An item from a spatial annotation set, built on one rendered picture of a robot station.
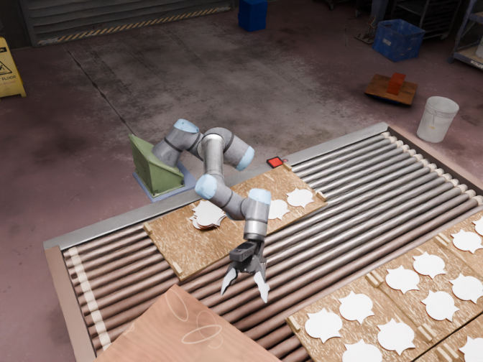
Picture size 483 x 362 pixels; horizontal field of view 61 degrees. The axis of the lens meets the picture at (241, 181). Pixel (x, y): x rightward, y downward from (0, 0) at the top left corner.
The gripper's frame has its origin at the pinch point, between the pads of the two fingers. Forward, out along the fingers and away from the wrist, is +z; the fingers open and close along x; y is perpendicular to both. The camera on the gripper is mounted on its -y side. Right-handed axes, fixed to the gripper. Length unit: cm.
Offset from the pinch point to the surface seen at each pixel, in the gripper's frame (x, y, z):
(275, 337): -1.2, 31.8, 11.9
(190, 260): 40, 30, -11
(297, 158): 19, 88, -79
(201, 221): 41, 35, -29
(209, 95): 181, 232, -206
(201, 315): 19.3, 11.1, 7.8
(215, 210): 38, 41, -36
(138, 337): 34.2, -1.6, 17.4
